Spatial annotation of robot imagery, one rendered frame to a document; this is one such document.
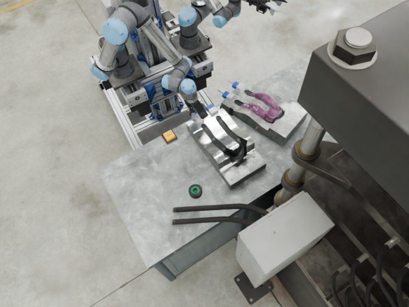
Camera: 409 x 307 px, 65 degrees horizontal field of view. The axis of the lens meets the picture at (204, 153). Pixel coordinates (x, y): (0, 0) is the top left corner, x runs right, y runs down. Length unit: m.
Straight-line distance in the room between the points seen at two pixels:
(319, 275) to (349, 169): 0.80
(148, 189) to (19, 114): 2.16
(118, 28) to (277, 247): 1.16
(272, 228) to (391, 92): 0.59
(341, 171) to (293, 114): 0.94
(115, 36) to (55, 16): 3.13
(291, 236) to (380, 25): 0.68
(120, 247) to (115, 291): 0.33
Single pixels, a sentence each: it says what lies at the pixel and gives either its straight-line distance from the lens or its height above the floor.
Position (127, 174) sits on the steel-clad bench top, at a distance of 2.05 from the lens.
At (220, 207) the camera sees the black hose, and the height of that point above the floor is 0.89.
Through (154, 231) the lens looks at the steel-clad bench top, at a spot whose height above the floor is 0.80.
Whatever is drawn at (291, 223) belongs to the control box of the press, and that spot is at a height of 1.47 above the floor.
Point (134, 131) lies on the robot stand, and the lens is 2.91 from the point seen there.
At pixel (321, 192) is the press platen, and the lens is 1.45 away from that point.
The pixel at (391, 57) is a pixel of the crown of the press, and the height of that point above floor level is 2.00.
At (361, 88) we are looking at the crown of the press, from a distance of 0.80.
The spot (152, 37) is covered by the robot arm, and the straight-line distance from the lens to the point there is 1.77.
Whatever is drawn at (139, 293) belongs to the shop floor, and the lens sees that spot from 2.67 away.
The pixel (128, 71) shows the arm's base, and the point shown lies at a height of 1.08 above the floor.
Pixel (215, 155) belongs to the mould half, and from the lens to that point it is 1.87.
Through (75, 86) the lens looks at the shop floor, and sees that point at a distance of 3.77.
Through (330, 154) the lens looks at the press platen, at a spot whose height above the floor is 1.54.
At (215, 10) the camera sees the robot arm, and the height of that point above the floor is 1.40.
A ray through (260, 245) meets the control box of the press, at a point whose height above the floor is 1.47.
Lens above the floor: 2.58
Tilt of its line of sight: 61 degrees down
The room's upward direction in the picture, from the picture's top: 7 degrees counter-clockwise
